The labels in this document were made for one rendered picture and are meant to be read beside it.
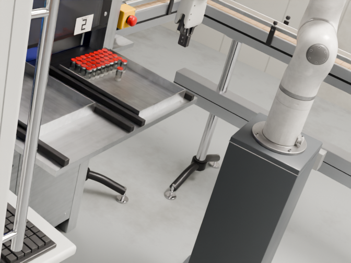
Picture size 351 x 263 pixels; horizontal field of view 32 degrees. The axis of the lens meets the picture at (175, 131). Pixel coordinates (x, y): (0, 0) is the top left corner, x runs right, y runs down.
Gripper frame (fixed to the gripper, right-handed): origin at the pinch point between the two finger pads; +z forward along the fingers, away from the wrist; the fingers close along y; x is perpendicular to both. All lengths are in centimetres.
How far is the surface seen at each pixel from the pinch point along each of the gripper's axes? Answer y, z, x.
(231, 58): -86, 37, -19
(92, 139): 39.7, 22.3, 0.7
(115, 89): 10.9, 22.1, -14.2
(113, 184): -40, 101, -38
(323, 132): -209, 110, 8
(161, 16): -60, 22, -46
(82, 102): 28.4, 21.0, -13.6
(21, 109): 46, 22, -21
